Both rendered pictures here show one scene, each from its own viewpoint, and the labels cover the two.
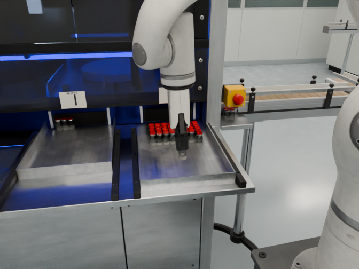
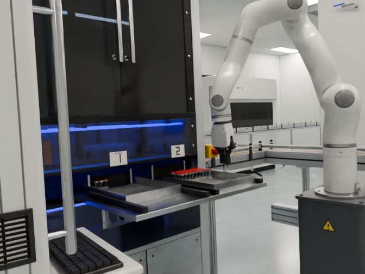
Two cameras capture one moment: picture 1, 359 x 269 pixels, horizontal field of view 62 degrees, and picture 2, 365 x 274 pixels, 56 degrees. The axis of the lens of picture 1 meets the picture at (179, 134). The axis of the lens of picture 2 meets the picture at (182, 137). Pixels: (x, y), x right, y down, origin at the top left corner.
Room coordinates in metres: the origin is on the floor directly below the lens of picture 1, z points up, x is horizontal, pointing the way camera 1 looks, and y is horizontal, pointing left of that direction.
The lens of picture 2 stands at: (-0.44, 0.91, 1.18)
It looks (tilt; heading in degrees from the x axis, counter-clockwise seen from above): 3 degrees down; 328
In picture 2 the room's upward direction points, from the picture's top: 3 degrees counter-clockwise
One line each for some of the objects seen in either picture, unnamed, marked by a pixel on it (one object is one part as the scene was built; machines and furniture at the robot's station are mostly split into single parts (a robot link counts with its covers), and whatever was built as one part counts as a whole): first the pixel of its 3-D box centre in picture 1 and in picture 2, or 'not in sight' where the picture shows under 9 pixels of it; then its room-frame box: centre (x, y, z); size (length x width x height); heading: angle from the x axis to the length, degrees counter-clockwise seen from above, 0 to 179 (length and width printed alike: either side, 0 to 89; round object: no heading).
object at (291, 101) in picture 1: (283, 97); (225, 157); (1.29, -0.47, 0.92); 0.69 x 0.16 x 0.16; 99
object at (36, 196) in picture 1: (126, 156); (173, 190); (0.85, 0.17, 0.87); 0.70 x 0.48 x 0.02; 99
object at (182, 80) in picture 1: (177, 77); (221, 118); (0.71, 0.00, 1.17); 0.09 x 0.08 x 0.03; 4
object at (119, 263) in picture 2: not in sight; (71, 247); (0.58, 0.68, 0.82); 0.40 x 0.14 x 0.02; 4
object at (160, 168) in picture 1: (179, 151); (207, 179); (0.83, 0.00, 0.90); 0.34 x 0.26 x 0.04; 9
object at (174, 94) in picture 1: (179, 102); (222, 133); (0.71, 0.00, 1.11); 0.10 x 0.08 x 0.11; 4
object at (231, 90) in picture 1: (233, 95); (209, 150); (1.10, -0.21, 1.00); 0.08 x 0.07 x 0.07; 9
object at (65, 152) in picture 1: (74, 143); (131, 188); (0.89, 0.35, 0.90); 0.34 x 0.26 x 0.04; 9
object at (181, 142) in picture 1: (181, 140); (228, 155); (0.68, -0.01, 1.02); 0.03 x 0.03 x 0.07; 4
